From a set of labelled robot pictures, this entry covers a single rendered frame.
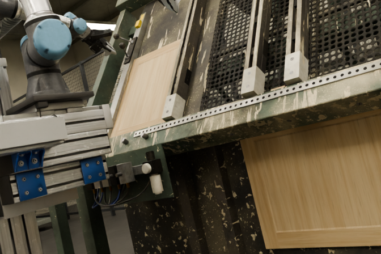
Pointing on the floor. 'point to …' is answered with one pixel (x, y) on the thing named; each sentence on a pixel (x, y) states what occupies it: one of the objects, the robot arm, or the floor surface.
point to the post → (61, 229)
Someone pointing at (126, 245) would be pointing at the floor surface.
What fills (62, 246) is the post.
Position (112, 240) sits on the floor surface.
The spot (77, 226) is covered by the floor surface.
